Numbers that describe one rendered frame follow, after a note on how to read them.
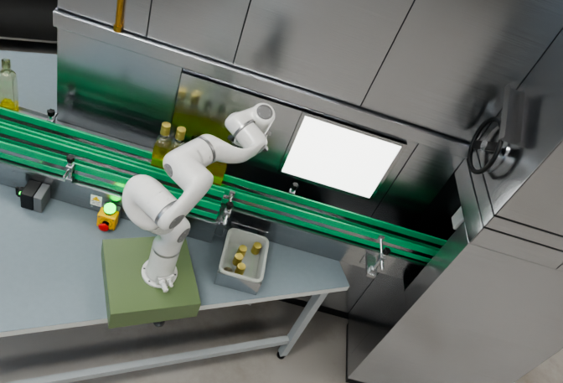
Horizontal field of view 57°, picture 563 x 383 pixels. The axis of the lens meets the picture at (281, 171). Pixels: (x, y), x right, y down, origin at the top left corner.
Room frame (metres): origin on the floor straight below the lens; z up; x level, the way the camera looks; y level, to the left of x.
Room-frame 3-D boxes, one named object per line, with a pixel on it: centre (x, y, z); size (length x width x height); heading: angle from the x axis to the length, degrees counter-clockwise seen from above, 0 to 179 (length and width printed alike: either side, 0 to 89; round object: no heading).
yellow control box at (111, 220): (1.21, 0.55, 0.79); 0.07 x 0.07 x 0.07; 9
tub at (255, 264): (1.27, 0.00, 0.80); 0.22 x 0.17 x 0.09; 9
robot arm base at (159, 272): (1.03, 0.25, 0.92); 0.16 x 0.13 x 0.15; 45
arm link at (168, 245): (1.04, 0.26, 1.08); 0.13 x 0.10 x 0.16; 71
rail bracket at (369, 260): (1.45, -0.50, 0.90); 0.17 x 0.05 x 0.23; 9
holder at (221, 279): (1.29, 0.01, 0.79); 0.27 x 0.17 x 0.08; 9
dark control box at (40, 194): (1.16, 0.82, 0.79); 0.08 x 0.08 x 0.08; 9
